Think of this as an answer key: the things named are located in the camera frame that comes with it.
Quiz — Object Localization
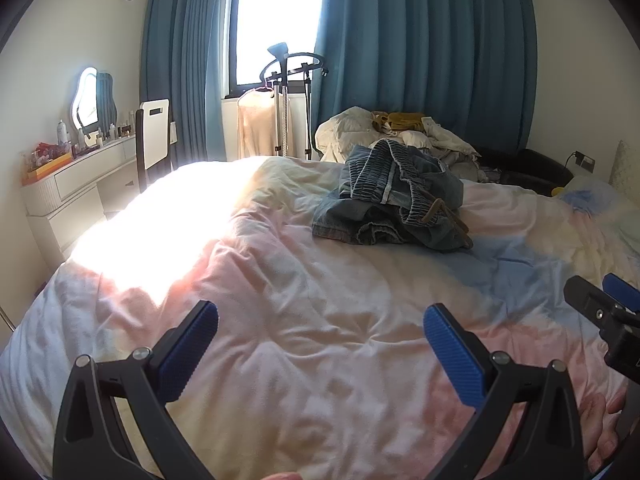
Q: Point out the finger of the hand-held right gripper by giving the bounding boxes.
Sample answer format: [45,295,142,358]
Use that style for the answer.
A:
[563,275,628,328]
[603,273,640,312]

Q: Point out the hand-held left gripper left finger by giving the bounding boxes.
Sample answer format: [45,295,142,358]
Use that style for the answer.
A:
[52,300,219,480]

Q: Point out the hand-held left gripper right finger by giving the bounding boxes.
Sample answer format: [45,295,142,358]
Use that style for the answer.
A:
[422,303,586,480]

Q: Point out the blue denim jeans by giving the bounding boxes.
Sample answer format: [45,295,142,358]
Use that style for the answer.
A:
[311,138,475,253]

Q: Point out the brown clothes hanger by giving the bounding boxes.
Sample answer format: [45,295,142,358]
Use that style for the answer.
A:
[419,198,474,249]

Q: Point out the pile of beige clothes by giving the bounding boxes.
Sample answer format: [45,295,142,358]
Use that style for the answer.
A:
[314,106,483,181]

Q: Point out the person's right hand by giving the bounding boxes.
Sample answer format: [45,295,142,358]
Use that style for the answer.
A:
[581,389,632,476]

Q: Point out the cream quilted cushion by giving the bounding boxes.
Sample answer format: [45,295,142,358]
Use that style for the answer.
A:
[610,140,640,196]

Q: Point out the pastel tie-dye duvet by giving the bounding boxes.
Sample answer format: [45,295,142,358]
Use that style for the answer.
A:
[0,155,640,480]

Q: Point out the black armchair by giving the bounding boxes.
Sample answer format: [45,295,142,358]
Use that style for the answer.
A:
[470,146,575,193]

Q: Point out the white dressing table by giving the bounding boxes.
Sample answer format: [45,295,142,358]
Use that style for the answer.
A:
[21,135,138,261]

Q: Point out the white chair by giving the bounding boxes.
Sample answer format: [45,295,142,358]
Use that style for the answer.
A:
[134,99,173,193]

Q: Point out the orange tray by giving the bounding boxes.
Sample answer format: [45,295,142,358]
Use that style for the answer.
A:
[22,152,71,184]

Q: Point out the cream hanging sweater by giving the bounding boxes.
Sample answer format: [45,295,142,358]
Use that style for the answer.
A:
[236,87,296,161]

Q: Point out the mustard yellow garment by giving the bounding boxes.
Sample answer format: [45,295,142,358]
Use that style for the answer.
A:
[387,111,426,133]

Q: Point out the black garment steamer stand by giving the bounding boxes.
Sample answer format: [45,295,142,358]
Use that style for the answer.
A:
[259,42,331,161]

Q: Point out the wavy vanity mirror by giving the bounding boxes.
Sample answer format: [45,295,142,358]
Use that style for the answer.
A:
[70,66,118,136]

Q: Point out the blue curtain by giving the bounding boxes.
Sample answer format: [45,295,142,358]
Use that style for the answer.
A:
[307,0,538,161]
[139,0,246,163]

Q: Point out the window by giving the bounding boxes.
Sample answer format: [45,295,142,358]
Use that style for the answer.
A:
[227,0,326,98]

